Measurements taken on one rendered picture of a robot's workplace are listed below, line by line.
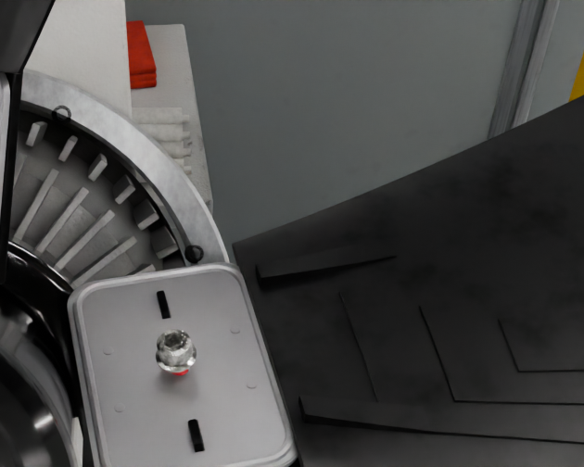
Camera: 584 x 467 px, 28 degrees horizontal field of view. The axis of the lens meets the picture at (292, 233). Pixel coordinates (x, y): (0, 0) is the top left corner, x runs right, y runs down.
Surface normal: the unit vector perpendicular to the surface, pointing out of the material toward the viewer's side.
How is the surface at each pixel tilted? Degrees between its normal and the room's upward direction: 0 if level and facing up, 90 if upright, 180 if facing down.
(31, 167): 31
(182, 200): 50
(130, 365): 1
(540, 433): 13
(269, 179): 90
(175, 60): 0
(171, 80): 0
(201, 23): 90
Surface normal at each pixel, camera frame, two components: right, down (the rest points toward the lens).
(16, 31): -0.45, 0.01
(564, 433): 0.17, -0.53
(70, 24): 0.17, 0.11
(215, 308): 0.06, -0.69
